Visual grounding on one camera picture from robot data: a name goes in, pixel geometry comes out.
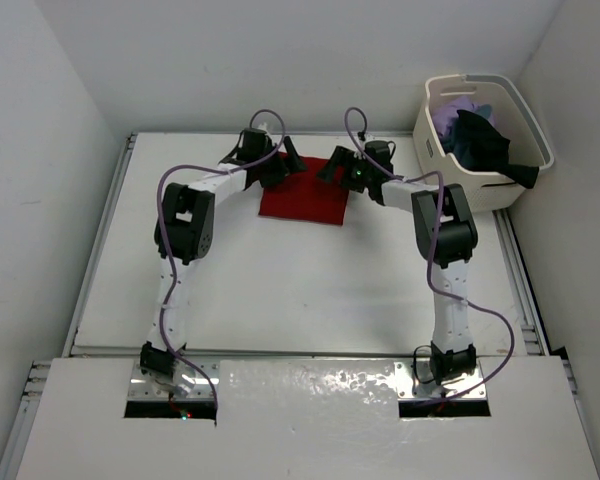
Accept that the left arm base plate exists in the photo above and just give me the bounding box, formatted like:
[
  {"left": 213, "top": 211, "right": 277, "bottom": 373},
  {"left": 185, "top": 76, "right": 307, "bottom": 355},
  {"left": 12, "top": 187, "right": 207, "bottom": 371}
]
[{"left": 127, "top": 358, "right": 220, "bottom": 402}]

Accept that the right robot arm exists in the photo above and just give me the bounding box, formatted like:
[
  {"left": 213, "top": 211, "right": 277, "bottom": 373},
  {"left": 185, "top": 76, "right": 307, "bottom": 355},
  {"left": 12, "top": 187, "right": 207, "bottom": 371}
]
[{"left": 317, "top": 140, "right": 478, "bottom": 385}]

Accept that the purple t-shirt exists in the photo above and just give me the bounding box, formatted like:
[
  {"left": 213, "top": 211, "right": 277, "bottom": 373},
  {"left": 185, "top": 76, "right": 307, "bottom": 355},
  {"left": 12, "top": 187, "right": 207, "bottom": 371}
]
[{"left": 431, "top": 95, "right": 482, "bottom": 152}]

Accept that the red t-shirt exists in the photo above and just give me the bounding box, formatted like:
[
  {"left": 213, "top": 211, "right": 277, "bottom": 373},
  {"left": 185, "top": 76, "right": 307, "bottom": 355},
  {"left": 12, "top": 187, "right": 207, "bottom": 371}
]
[{"left": 259, "top": 157, "right": 349, "bottom": 226}]

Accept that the black t-shirt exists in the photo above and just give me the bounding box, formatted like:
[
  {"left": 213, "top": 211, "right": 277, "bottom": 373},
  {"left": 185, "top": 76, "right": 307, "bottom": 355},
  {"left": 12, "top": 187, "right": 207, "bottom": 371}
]
[{"left": 446, "top": 110, "right": 539, "bottom": 189}]

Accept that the blue-grey t-shirt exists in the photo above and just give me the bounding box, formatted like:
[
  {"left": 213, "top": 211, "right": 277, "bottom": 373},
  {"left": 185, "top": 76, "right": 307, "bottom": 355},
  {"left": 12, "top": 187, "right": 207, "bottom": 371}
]
[{"left": 474, "top": 104, "right": 495, "bottom": 127}]

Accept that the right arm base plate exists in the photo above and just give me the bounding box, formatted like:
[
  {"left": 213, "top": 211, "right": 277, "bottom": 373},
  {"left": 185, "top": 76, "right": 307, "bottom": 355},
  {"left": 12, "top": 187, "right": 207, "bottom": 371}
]
[{"left": 393, "top": 357, "right": 489, "bottom": 401}]

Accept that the cream laundry basket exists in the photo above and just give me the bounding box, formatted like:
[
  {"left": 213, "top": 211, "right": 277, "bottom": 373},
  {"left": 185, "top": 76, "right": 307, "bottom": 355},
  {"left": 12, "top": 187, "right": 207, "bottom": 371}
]
[{"left": 413, "top": 74, "right": 554, "bottom": 212}]

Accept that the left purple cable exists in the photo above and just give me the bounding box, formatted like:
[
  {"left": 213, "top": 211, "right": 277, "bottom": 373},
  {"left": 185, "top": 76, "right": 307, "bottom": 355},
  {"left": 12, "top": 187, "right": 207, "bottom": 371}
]
[{"left": 158, "top": 108, "right": 287, "bottom": 411}]

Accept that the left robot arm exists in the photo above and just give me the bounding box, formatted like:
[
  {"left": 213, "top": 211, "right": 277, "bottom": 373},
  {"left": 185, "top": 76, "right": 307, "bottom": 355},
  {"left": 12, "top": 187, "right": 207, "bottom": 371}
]
[{"left": 140, "top": 128, "right": 308, "bottom": 380}]

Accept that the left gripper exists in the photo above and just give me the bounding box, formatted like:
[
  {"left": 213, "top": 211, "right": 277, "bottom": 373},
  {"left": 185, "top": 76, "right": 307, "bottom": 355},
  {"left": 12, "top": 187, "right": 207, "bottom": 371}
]
[{"left": 255, "top": 137, "right": 305, "bottom": 187}]

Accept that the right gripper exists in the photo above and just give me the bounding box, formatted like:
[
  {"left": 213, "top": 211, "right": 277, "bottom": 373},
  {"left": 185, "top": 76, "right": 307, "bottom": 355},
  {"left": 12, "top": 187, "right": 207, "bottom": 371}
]
[{"left": 317, "top": 145, "right": 374, "bottom": 193}]

